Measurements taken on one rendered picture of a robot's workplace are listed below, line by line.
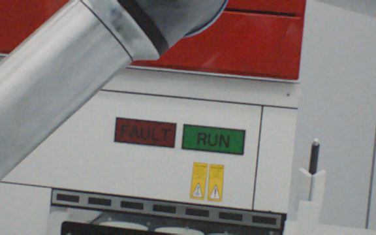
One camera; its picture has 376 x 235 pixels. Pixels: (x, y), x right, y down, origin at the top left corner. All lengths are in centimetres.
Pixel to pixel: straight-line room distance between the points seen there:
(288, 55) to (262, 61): 5
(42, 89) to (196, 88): 81
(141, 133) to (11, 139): 81
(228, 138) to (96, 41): 80
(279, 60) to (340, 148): 157
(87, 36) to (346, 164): 233
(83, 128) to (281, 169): 38
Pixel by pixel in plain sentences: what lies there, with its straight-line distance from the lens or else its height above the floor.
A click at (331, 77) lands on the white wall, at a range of 305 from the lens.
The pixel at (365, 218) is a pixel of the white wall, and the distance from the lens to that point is 309.
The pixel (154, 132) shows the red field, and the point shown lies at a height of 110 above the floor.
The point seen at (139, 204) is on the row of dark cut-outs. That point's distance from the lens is 161.
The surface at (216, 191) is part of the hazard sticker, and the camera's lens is 158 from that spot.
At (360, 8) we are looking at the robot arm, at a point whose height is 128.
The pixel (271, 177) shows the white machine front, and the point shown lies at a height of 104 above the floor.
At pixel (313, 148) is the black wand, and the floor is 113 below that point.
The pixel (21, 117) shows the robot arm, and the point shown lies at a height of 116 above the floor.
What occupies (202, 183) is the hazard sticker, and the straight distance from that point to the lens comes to 158.
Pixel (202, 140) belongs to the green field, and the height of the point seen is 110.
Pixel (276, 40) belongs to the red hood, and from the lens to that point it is 151.
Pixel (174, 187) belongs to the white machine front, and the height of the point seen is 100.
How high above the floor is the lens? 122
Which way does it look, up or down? 3 degrees down
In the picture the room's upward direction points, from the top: 5 degrees clockwise
